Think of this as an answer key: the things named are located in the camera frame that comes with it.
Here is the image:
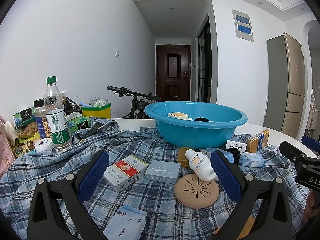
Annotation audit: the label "yellow blue cigarette pack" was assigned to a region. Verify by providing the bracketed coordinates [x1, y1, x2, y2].
[246, 129, 270, 153]

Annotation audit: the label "gold grey refrigerator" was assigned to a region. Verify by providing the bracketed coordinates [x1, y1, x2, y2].
[262, 32, 307, 140]

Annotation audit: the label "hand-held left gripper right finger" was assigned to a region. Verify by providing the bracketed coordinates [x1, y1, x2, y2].
[210, 150, 294, 240]

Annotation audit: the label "small white jar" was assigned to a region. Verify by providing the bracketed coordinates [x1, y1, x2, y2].
[34, 138, 55, 153]

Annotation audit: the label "small light blue wipes packet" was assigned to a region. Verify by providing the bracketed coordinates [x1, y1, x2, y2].
[239, 152, 266, 167]

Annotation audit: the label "hanging beige cloth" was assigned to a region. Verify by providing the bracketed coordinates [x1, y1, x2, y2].
[306, 90, 318, 130]

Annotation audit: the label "red white cigarette pack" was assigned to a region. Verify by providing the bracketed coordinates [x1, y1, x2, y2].
[102, 154, 149, 193]

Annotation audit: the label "black snack bag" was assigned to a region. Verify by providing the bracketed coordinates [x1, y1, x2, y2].
[64, 96, 82, 113]

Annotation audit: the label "green capped water bottle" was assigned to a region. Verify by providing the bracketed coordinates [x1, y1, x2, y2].
[44, 76, 73, 155]

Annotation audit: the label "blue plaid cloth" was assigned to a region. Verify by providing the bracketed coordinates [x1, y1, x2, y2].
[0, 116, 315, 240]

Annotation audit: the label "white sachets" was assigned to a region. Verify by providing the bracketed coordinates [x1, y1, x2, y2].
[90, 95, 109, 107]

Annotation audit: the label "person's right hand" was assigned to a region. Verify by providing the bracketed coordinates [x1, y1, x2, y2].
[304, 189, 320, 223]

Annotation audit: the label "black lidded nut jar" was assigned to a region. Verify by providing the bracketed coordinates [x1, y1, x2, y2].
[33, 98, 54, 139]

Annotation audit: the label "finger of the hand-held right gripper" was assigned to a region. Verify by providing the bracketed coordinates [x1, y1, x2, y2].
[279, 141, 309, 164]
[301, 135, 320, 153]

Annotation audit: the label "yellow green bin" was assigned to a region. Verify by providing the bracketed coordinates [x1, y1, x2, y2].
[80, 102, 112, 120]

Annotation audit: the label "amber soap box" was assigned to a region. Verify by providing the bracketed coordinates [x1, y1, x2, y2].
[178, 147, 198, 168]

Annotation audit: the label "white blue wipes packet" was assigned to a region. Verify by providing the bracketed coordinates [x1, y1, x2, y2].
[102, 204, 148, 240]

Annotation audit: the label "black tube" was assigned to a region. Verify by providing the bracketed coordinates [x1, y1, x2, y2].
[82, 122, 104, 140]

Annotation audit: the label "white lotion bottle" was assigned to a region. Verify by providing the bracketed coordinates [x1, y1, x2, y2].
[184, 149, 218, 182]

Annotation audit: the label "grey wall panel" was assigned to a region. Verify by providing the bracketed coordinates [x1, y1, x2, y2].
[232, 9, 254, 42]

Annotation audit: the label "black framed glass door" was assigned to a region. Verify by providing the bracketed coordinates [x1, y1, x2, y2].
[197, 14, 210, 103]

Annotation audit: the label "dark brown door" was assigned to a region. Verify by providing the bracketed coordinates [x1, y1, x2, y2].
[155, 44, 192, 103]

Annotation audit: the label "blue plastic basin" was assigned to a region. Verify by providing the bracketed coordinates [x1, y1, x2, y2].
[144, 102, 248, 147]

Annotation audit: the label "black box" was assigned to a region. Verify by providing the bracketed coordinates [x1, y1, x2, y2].
[224, 149, 242, 165]

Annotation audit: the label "black bicycle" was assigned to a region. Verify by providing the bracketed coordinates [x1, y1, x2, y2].
[107, 85, 162, 119]

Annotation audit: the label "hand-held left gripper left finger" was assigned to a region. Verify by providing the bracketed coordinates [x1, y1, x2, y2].
[27, 150, 110, 240]

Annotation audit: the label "pink bag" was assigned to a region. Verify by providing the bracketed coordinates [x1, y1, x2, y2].
[0, 116, 16, 178]

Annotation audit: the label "tan round slotted disc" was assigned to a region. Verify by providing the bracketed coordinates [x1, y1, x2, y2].
[174, 173, 220, 208]

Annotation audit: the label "grey box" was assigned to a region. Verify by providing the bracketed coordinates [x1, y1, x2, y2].
[145, 160, 182, 183]

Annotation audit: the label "orange white cigarette pack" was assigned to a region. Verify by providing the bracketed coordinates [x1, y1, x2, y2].
[167, 112, 189, 120]

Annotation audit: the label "yellow nut snack bag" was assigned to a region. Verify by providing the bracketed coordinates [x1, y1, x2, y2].
[15, 121, 40, 139]

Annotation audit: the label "small snack packets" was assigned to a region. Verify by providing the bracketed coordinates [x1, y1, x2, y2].
[14, 139, 35, 155]

